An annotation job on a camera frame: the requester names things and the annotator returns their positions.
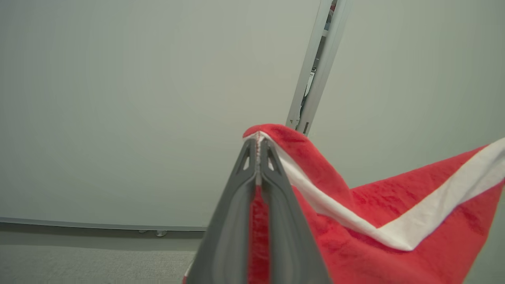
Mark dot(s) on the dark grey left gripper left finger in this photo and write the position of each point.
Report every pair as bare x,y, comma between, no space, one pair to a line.
229,221

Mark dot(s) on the red shorts with white stripe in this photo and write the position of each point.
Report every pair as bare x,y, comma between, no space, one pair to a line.
394,197

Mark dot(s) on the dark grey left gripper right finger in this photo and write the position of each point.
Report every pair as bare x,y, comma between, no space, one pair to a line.
288,228

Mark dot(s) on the grey twin-foot partition post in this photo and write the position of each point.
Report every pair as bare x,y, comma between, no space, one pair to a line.
315,79

